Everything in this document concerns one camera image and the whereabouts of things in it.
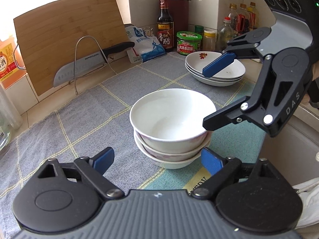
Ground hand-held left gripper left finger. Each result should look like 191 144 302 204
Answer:
37 147 125 201

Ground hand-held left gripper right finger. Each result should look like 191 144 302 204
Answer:
191 148 277 201

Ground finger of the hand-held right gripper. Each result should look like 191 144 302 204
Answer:
202 27 272 78
203 53 275 136

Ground white fruit-print plate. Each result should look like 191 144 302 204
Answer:
185 51 246 79
185 62 245 82
186 65 243 87

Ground white bowl pink flowers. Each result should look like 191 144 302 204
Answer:
136 142 210 170
134 129 212 162

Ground white bowl faint purple pattern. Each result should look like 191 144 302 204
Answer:
130 88 217 154

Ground yellow-lidded spice jar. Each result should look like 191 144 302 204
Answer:
203 30 216 51

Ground clear glass oil bottle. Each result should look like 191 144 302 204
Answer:
216 17 235 53

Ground green-lidded sauce jar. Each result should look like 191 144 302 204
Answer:
176 31 202 56

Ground yellow-capped red label bottle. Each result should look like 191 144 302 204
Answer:
247 2 258 31

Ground yellow-capped plastic bottle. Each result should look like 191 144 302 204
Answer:
229 4 240 38

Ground checked grey and teal towel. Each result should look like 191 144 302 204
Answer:
0 52 267 205

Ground red liquid bottle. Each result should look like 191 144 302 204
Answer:
238 4 250 36

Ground dark vinegar bottle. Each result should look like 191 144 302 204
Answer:
157 0 174 53

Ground dark red knife block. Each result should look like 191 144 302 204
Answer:
167 0 191 34

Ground white and blue salt bag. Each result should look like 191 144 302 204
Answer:
124 25 166 63

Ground glass jar yellow black lid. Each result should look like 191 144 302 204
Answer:
0 118 13 152

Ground person's white clothing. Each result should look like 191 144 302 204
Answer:
291 179 319 229

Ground roll of clear plastic bags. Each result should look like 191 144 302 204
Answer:
0 81 23 130

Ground orange cooking wine bottle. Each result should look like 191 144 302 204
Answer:
0 35 27 90

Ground bamboo cutting board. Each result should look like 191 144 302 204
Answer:
14 0 130 96

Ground black-handled kitchen knife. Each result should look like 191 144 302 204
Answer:
53 42 135 88

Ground metal wire rack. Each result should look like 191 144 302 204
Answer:
74 36 118 95

